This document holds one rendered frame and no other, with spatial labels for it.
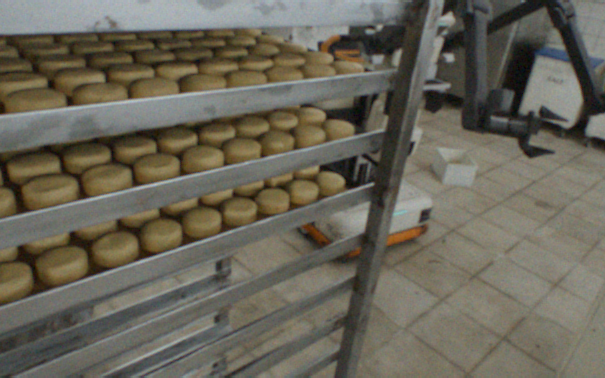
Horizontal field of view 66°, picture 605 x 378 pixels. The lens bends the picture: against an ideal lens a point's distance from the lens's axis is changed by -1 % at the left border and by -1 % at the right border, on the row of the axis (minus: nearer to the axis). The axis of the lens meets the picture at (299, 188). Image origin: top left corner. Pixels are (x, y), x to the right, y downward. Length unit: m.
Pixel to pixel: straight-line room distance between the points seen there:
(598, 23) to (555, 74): 0.79
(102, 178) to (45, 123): 0.11
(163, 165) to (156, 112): 0.09
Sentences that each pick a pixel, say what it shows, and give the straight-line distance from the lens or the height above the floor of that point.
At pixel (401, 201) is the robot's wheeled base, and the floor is 0.28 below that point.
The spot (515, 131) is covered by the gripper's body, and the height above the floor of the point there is 0.99.
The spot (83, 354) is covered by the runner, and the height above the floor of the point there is 0.97.
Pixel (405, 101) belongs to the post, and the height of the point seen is 1.21.
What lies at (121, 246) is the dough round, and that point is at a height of 1.06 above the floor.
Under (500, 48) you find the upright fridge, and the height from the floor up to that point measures 0.71.
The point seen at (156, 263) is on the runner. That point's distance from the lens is 0.55.
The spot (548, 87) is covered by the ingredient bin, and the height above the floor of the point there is 0.43.
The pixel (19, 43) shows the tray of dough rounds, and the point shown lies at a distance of 0.72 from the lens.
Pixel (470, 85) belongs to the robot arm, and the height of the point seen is 1.06.
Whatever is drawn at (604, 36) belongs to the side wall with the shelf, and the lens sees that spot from 5.63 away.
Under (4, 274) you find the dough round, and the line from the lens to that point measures 0.56.
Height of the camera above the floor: 1.39
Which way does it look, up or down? 28 degrees down
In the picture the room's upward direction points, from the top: 7 degrees clockwise
